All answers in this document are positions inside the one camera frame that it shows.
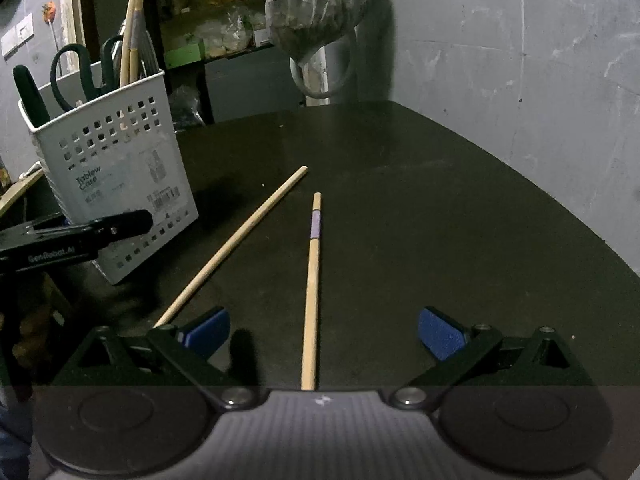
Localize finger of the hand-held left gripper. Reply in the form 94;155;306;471
85;209;154;251

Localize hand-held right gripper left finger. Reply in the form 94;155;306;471
50;306;261;408

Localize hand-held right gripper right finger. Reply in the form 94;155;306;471
390;306;593;408

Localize white perforated utensil basket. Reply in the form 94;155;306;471
18;69;200;286

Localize plain wooden chopstick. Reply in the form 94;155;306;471
154;166;309;331
119;0;141;88

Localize purple-banded wooden chopstick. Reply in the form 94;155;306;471
301;192;322;391
130;0;147;81

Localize green-handled scissors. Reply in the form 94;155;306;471
49;35;125;112

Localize wooden plank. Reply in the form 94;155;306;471
0;167;46;218

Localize black plastic bag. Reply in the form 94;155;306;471
170;85;206;127

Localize green box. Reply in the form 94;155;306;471
164;40;207;69

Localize grey washing machine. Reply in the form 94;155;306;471
205;45;306;121

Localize wooden shelf unit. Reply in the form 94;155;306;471
150;0;286;126

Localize small clear food bag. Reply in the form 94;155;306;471
192;10;256;58

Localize clear plastic bag of dried goods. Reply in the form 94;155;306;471
264;0;387;61

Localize white wall switch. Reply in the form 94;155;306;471
0;14;37;57

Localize cream door frame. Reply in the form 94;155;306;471
60;0;101;51

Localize white hose loop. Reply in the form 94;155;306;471
289;42;357;107

